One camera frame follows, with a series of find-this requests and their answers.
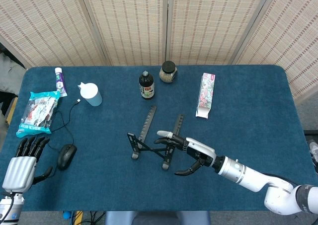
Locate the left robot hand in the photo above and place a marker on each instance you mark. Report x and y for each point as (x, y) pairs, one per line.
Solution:
(20, 170)

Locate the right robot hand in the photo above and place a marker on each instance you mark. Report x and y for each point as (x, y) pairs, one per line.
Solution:
(201, 150)

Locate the black folding stand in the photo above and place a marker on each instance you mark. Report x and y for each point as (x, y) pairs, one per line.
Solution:
(146, 125)

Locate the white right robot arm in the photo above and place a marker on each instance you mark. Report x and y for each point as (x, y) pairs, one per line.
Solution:
(248, 176)

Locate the black computer mouse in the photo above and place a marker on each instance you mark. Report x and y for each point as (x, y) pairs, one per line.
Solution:
(65, 156)

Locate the floral paper box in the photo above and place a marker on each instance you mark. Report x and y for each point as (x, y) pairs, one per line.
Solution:
(206, 93)

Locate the teal snack bag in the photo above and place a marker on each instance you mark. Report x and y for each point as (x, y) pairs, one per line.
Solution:
(37, 113)

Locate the small blue ball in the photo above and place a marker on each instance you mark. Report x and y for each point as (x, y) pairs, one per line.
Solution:
(66, 215)

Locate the yellow floor strip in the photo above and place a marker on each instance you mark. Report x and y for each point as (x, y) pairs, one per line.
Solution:
(79, 217)

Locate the blue padded seat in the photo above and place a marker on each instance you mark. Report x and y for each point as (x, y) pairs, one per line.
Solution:
(159, 218)

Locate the glass jar black lid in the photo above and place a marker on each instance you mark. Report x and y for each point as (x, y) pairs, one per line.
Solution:
(167, 73)

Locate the dark tea bottle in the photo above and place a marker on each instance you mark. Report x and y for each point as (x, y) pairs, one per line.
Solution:
(146, 86)

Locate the blue felt table cover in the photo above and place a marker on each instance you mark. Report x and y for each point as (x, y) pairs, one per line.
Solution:
(124, 190)

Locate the purple white toothpaste tube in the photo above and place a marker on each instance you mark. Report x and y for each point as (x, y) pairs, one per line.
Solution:
(60, 83)

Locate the grey garment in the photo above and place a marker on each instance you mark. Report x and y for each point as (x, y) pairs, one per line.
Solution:
(10, 73)

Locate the light blue plastic cup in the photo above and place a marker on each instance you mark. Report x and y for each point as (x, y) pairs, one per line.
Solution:
(89, 92)

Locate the grey sneaker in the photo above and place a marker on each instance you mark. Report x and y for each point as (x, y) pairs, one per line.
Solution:
(313, 153)

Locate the bamboo folding screen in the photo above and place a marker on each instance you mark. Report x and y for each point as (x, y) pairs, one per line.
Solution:
(129, 23)

